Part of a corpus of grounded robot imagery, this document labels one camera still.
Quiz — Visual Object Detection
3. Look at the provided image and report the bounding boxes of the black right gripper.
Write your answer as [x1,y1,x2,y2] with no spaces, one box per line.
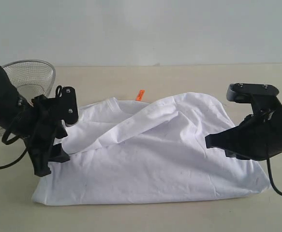
[205,109,282,161]

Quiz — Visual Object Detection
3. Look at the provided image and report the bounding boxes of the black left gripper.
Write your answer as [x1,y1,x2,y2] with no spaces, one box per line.
[22,95,70,176]

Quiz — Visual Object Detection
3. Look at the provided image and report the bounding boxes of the white shirt with red print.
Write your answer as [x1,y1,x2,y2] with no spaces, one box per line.
[32,92,270,206]

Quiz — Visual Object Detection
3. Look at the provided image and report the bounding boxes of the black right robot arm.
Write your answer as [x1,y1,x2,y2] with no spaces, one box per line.
[205,107,282,161]

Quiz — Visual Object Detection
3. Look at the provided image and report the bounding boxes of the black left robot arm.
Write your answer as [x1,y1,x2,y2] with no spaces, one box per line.
[0,66,70,177]

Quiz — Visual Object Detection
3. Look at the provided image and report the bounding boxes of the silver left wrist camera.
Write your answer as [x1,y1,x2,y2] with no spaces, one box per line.
[54,86,79,127]

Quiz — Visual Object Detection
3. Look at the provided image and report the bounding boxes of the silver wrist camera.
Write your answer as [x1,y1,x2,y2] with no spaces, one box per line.
[54,86,79,127]
[226,83,282,115]

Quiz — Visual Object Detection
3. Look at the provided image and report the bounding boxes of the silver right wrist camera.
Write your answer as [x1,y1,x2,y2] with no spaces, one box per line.
[226,83,282,115]

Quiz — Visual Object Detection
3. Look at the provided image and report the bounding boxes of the metal wire mesh basket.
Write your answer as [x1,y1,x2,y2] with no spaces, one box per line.
[0,60,56,135]

